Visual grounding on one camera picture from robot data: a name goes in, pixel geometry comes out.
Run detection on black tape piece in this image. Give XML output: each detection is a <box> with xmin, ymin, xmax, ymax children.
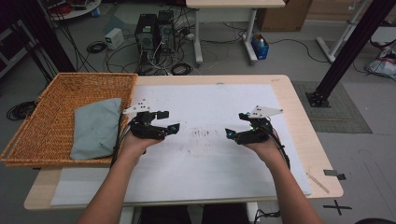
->
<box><xmin>322</xmin><ymin>169</ymin><xmax>347</xmax><ymax>181</ymax></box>

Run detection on blue box with bottle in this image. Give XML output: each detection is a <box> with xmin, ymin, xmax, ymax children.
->
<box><xmin>250</xmin><ymin>33</ymin><xmax>270</xmax><ymax>61</ymax></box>

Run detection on wicker basket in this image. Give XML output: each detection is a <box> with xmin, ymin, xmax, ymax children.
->
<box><xmin>0</xmin><ymin>72</ymin><xmax>139</xmax><ymax>168</ymax></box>

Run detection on large black cable coil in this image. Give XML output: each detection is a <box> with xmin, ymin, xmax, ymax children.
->
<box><xmin>6</xmin><ymin>100</ymin><xmax>38</xmax><ymax>121</ymax></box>

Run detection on black tape cross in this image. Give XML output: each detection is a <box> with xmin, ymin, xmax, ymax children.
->
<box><xmin>322</xmin><ymin>200</ymin><xmax>353</xmax><ymax>217</ymax></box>

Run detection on small black computer tower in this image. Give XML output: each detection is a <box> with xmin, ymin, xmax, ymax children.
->
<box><xmin>157</xmin><ymin>9</ymin><xmax>176</xmax><ymax>54</ymax></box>

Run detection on grey printed T-shirt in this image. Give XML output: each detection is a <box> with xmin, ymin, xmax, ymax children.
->
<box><xmin>69</xmin><ymin>97</ymin><xmax>123</xmax><ymax>161</ymax></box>

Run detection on right hand-held gripper cable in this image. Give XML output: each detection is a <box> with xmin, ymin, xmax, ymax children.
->
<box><xmin>269</xmin><ymin>130</ymin><xmax>292</xmax><ymax>171</ymax></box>

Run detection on thin wooden stick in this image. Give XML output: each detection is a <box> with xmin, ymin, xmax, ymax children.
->
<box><xmin>305</xmin><ymin>172</ymin><xmax>331</xmax><ymax>194</ymax></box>

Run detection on white foam mat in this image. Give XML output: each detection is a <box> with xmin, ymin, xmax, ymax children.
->
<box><xmin>49</xmin><ymin>83</ymin><xmax>312</xmax><ymax>207</ymax></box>

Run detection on black metal post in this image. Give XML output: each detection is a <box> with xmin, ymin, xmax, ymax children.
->
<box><xmin>12</xmin><ymin>0</ymin><xmax>78</xmax><ymax>74</ymax></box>
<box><xmin>305</xmin><ymin>0</ymin><xmax>396</xmax><ymax>108</ymax></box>

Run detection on white plastic bag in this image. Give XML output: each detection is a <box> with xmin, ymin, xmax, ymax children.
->
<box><xmin>364</xmin><ymin>46</ymin><xmax>396</xmax><ymax>82</ymax></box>

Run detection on person's dark pants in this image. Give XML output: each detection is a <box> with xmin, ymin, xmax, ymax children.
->
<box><xmin>138</xmin><ymin>203</ymin><xmax>250</xmax><ymax>224</ymax></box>

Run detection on person's right hand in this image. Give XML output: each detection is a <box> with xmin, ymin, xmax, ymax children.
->
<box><xmin>244</xmin><ymin>139</ymin><xmax>287</xmax><ymax>170</ymax></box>

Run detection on small black cable coil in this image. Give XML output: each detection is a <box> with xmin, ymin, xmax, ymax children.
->
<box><xmin>170</xmin><ymin>62</ymin><xmax>193</xmax><ymax>77</ymax></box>
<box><xmin>86</xmin><ymin>40</ymin><xmax>107</xmax><ymax>54</ymax></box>

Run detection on large black computer tower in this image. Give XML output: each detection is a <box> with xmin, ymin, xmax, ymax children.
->
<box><xmin>134</xmin><ymin>13</ymin><xmax>158</xmax><ymax>66</ymax></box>

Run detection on dark rounded object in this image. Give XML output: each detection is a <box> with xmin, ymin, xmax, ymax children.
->
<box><xmin>354</xmin><ymin>217</ymin><xmax>396</xmax><ymax>224</ymax></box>

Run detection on round white table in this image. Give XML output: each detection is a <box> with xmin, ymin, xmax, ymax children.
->
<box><xmin>38</xmin><ymin>0</ymin><xmax>102</xmax><ymax>22</ymax></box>

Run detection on white-legged desk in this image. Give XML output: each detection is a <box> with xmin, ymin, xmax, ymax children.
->
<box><xmin>185</xmin><ymin>0</ymin><xmax>287</xmax><ymax>65</ymax></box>

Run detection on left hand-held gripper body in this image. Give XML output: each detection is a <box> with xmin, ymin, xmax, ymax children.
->
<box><xmin>121</xmin><ymin>98</ymin><xmax>167</xmax><ymax>141</ymax></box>

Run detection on person's left hand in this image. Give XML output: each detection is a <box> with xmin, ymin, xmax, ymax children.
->
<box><xmin>119</xmin><ymin>133</ymin><xmax>164</xmax><ymax>165</ymax></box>

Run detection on white metal stand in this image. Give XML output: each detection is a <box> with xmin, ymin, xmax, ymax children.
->
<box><xmin>316</xmin><ymin>0</ymin><xmax>372</xmax><ymax>64</ymax></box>

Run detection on hand-held gripper cable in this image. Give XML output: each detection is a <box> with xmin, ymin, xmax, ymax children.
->
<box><xmin>110</xmin><ymin>113</ymin><xmax>132</xmax><ymax>169</ymax></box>
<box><xmin>269</xmin><ymin>130</ymin><xmax>292</xmax><ymax>171</ymax></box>

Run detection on left hand-held gripper cable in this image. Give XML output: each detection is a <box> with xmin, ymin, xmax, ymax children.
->
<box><xmin>110</xmin><ymin>113</ymin><xmax>132</xmax><ymax>169</ymax></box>

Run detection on white power supply box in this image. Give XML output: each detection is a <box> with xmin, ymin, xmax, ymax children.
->
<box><xmin>104</xmin><ymin>27</ymin><xmax>125</xmax><ymax>50</ymax></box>

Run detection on cardboard box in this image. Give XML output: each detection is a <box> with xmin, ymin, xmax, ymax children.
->
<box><xmin>255</xmin><ymin>0</ymin><xmax>314</xmax><ymax>33</ymax></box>

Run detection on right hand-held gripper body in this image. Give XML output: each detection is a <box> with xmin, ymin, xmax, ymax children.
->
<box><xmin>233</xmin><ymin>105</ymin><xmax>285</xmax><ymax>147</ymax></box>

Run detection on dark metal rack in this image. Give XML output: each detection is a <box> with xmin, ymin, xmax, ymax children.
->
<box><xmin>0</xmin><ymin>18</ymin><xmax>41</xmax><ymax>78</ymax></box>

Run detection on grey floor mat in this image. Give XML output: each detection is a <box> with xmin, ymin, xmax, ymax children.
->
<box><xmin>291</xmin><ymin>80</ymin><xmax>374</xmax><ymax>134</ymax></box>

